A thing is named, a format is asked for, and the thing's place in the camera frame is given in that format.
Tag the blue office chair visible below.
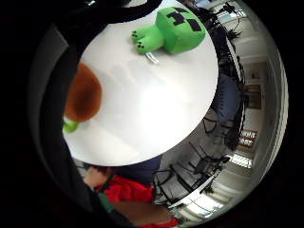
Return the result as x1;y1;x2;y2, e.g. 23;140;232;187
211;74;242;124
113;154;163;186

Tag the black tripod stand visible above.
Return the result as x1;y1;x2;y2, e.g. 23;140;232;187
218;2;245;42

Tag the bright ceiling light panel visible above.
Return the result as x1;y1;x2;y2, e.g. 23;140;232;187
227;153;255;169

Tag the the person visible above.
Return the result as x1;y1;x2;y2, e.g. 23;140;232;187
83;165;181;228

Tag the long ceiling light strip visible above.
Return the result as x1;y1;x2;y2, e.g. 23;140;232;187
168;191;224;218

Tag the green block-headed plush toy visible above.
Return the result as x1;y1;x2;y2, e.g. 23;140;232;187
130;6;207;66

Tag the red and white wall sign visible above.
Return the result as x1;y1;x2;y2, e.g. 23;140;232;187
238;128;258;148

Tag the brown framed wall picture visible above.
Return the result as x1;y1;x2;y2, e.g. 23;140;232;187
244;83;262;110

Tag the orange round plush toy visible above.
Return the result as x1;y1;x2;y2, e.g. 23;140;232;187
63;62;104;134

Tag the black office chair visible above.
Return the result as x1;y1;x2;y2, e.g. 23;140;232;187
201;116;239;150
153;165;192;204
187;142;231;179

